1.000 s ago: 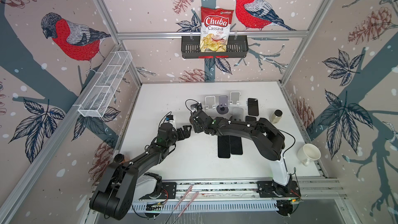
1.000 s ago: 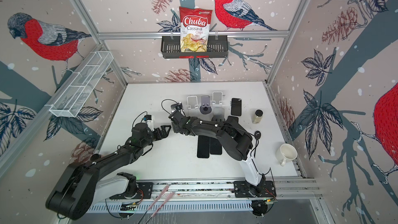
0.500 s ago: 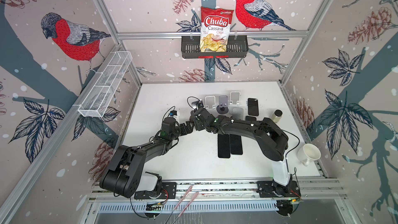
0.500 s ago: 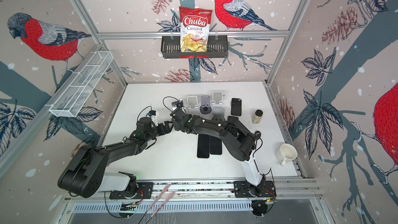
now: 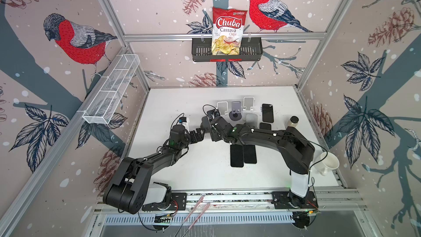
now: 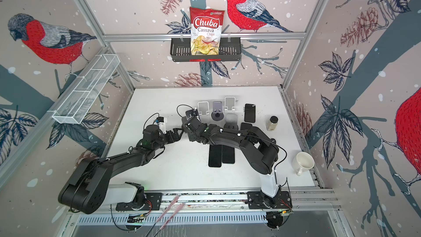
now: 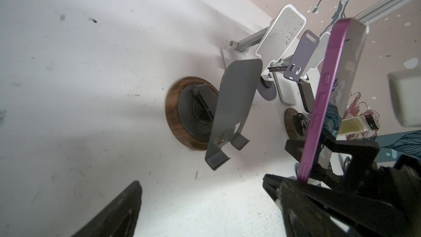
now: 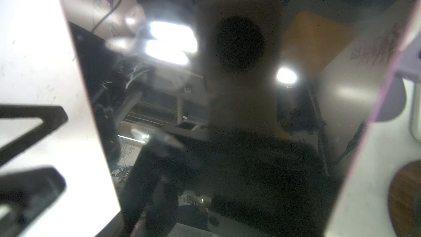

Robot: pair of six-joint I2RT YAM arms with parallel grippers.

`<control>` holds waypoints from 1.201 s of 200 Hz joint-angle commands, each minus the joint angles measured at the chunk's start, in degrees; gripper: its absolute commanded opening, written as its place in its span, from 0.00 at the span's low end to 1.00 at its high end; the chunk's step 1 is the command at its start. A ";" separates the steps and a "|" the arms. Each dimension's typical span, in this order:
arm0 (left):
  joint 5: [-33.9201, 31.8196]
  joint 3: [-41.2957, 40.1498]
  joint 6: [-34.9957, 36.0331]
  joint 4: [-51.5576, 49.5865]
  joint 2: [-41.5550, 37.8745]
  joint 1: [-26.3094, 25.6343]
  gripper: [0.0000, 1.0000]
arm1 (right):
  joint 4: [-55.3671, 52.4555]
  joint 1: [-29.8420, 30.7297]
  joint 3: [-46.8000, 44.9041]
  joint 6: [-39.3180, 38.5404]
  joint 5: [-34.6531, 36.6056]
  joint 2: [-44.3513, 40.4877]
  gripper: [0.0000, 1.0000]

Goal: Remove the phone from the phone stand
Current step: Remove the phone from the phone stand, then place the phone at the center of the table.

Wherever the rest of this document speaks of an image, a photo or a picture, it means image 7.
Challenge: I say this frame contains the small glass jar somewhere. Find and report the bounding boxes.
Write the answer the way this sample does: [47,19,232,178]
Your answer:
[338,114,379,136]

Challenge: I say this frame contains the round wooden phone stand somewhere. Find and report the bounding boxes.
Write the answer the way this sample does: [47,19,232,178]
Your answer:
[284,82,316,140]

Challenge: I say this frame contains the white phone stand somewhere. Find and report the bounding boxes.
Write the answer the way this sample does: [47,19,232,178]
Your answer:
[221,4,307,81]
[273,32,331,105]

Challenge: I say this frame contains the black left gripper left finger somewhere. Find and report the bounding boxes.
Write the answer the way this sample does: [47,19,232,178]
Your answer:
[74,181,143,237]

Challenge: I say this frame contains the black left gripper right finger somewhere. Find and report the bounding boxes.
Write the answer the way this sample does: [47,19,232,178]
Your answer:
[277,184,332,237]

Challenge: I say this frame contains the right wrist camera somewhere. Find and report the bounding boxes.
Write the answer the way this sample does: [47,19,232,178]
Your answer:
[388,68,421,127]

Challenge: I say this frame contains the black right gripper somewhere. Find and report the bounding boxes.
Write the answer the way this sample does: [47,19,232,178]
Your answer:
[263,136,421,237]

